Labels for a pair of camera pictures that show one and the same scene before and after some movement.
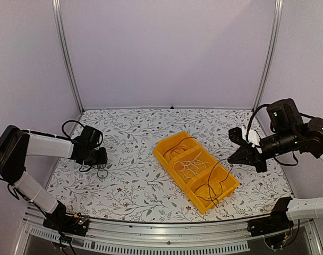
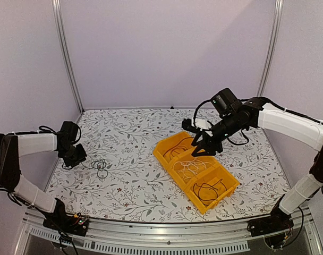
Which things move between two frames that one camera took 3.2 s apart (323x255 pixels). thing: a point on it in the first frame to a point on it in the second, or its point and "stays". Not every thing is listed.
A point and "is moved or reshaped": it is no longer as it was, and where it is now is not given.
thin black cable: (185, 138) stays
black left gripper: (103, 158) to (82, 157)
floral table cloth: (134, 186) stays
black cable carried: (212, 190) is moved or reshaped
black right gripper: (240, 154) to (209, 142)
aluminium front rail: (117, 237) stays
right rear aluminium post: (276, 24) stays
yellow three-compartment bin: (201, 177) stays
